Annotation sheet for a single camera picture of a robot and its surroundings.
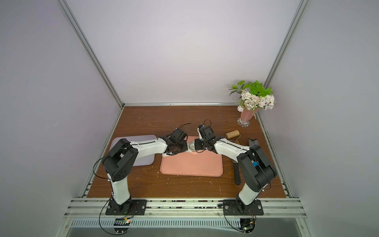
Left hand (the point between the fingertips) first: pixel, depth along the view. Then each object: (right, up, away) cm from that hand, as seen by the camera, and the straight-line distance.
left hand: (189, 147), depth 94 cm
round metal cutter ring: (+2, +1, +1) cm, 2 cm away
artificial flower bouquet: (+38, +32, -9) cm, 51 cm away
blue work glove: (+42, +3, +1) cm, 43 cm away
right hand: (+6, +5, -2) cm, 8 cm away
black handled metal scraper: (+28, -15, -14) cm, 34 cm away
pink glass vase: (+39, +20, +4) cm, 44 cm away
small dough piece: (0, -1, -3) cm, 3 cm away
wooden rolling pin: (+31, +7, +6) cm, 32 cm away
